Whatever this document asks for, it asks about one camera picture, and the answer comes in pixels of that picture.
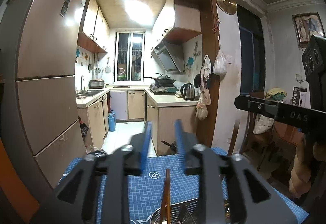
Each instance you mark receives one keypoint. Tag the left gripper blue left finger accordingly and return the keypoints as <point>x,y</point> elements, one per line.
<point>138,157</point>

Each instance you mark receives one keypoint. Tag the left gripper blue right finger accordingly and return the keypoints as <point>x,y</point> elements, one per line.
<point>189,150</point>

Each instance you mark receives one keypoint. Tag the wooden chopstick pair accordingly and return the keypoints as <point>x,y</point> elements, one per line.
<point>163,202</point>

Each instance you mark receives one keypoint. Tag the kitchen window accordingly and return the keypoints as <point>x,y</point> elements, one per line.
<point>129,56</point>

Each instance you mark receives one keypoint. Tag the person's right hand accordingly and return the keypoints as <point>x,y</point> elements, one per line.
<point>300,174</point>

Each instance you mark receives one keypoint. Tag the steel pot on floor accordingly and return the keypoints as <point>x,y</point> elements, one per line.
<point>172,150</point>

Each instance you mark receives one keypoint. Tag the blue star-pattern tablecloth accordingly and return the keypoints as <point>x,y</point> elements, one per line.
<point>145,191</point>

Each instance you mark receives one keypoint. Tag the white tote bag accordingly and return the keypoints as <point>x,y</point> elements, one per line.
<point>262,124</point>

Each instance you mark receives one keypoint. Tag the blue water bottle on floor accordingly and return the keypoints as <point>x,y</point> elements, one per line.
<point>112,121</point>

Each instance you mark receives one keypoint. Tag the steel electric kettle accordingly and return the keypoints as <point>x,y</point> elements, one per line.
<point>188,91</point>

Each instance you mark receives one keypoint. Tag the wooden chair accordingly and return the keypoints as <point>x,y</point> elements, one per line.
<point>263,140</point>

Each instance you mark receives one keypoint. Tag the black wok on stove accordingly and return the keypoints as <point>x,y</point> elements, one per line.
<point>163,80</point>

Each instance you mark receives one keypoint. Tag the steel utensil holder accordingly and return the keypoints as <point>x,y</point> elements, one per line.
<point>184,212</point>

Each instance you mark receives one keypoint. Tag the white hanging plastic bag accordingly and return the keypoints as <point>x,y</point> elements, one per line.
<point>220,64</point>

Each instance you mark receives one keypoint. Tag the steel range hood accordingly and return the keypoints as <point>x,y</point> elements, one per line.
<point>170,56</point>

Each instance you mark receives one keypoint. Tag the orange wooden cabinet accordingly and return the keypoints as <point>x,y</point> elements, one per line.
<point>24,204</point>

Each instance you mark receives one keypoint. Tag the beige three-door refrigerator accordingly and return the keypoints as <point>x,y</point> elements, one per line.
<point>39,115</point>

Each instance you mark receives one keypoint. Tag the framed wall picture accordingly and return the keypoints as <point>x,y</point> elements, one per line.
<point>306,25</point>

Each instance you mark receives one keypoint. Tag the round gold wall clock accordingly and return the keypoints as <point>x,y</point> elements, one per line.
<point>228,6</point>

